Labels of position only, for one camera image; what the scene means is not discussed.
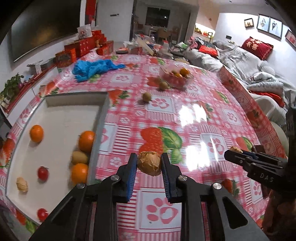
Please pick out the orange mandarin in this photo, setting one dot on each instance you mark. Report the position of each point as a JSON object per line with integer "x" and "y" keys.
{"x": 85, "y": 141}
{"x": 79, "y": 173}
{"x": 36, "y": 133}

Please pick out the golden husk fruit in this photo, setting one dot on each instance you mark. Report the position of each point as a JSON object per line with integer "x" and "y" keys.
{"x": 236, "y": 149}

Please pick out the tan husk fruit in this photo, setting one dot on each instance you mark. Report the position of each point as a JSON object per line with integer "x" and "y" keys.
{"x": 149, "y": 162}

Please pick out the green potted plant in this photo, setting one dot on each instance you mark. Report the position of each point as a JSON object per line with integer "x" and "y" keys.
{"x": 12, "y": 88}

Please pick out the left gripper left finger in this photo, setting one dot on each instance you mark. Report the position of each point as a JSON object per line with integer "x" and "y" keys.
{"x": 88, "y": 212}

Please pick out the mandarin in bowl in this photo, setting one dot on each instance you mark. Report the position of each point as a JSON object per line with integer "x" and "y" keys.
{"x": 184, "y": 72}

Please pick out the grey bedding sofa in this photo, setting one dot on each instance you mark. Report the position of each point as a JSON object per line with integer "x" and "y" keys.
{"x": 273, "y": 93}

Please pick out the red embroidered cushion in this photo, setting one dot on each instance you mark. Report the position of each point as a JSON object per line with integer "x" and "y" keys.
{"x": 260, "y": 49}

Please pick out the white grey-rimmed tray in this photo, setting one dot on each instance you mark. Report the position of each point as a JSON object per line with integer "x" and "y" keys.
{"x": 63, "y": 118}

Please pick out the kiwi near bowl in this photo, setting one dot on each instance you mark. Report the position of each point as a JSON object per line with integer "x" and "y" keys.
{"x": 163, "y": 86}

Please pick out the red cherry tomato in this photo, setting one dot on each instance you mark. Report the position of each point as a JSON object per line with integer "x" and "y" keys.
{"x": 42, "y": 214}
{"x": 43, "y": 173}

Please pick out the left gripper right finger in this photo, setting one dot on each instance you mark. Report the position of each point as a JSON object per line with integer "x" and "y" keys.
{"x": 208, "y": 211}

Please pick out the kiwi on paw print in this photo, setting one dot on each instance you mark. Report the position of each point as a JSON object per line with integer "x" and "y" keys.
{"x": 146, "y": 97}

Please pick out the blue plastic gloves pile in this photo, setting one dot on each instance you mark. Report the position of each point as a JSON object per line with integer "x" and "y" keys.
{"x": 84, "y": 70}

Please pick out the stack of red gift boxes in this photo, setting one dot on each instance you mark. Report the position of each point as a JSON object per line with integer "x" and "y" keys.
{"x": 77, "y": 49}

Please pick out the clear glass fruit bowl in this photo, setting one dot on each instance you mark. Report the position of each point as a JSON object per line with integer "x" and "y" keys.
{"x": 171, "y": 75}

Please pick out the brown kiwi fruit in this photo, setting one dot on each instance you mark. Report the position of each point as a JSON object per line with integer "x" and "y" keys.
{"x": 79, "y": 157}

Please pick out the black wall television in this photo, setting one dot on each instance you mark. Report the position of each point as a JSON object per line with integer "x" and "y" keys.
{"x": 42, "y": 22}

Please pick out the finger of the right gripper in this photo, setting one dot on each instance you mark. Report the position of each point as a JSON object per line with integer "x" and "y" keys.
{"x": 240, "y": 158}
{"x": 264, "y": 157}

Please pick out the red strawberry pattern tablecloth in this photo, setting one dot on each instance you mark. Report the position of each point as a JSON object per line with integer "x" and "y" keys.
{"x": 194, "y": 126}

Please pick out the small pale husk fruit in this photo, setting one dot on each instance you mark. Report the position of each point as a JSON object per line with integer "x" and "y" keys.
{"x": 21, "y": 184}

